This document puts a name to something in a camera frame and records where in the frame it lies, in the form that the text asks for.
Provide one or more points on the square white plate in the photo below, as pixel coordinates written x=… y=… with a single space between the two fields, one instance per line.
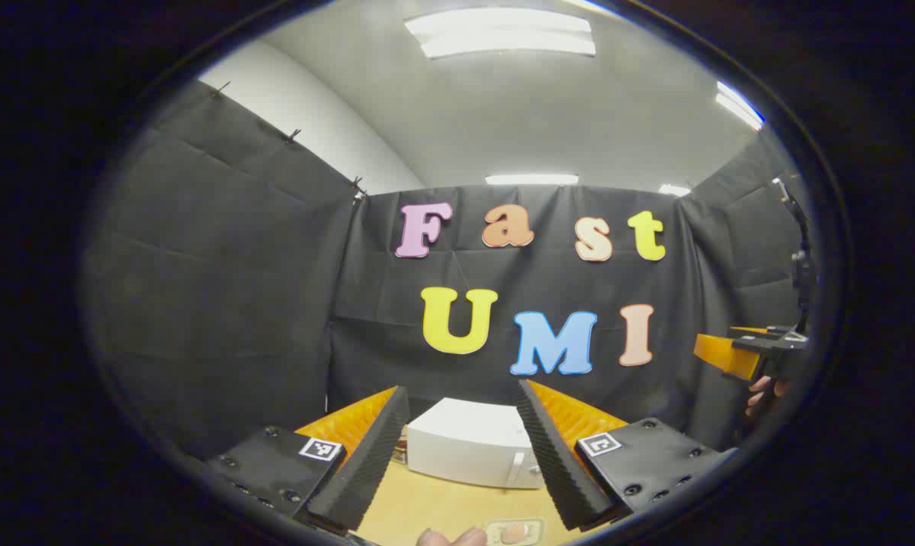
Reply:
x=537 y=532

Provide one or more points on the black backdrop cloth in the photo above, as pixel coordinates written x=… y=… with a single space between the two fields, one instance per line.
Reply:
x=237 y=303

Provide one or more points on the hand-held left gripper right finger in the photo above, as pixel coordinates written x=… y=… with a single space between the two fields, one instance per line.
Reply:
x=559 y=470

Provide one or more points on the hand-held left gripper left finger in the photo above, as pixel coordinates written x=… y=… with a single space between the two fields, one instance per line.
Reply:
x=366 y=470

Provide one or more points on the crumb-coated cream bread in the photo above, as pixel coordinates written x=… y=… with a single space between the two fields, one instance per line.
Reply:
x=514 y=533

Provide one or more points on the ceiling light panel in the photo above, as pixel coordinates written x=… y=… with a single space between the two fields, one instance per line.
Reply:
x=531 y=180
x=502 y=34
x=737 y=106
x=673 y=189

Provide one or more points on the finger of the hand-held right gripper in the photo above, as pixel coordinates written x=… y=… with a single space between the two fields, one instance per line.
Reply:
x=719 y=355

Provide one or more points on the white microwave oven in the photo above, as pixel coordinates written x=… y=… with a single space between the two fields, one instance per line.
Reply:
x=465 y=447

